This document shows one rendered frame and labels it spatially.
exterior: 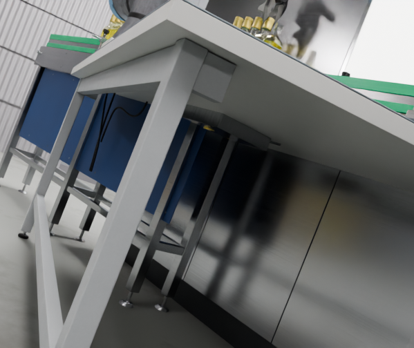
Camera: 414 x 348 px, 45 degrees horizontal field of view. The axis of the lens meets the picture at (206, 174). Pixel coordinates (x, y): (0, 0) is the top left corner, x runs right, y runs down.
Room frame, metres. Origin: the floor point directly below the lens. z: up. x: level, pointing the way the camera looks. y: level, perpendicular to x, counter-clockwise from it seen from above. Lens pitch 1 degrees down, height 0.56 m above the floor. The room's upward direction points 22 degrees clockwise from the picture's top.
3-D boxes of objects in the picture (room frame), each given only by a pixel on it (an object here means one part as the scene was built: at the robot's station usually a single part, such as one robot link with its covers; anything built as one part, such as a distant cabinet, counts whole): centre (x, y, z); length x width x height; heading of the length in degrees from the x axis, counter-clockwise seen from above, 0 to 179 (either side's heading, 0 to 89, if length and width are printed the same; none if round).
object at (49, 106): (2.36, 0.52, 0.54); 1.59 x 0.18 x 0.43; 41
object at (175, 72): (1.41, 0.33, 0.36); 1.51 x 0.09 x 0.71; 21
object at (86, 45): (2.33, 0.60, 0.92); 1.75 x 0.01 x 0.08; 41
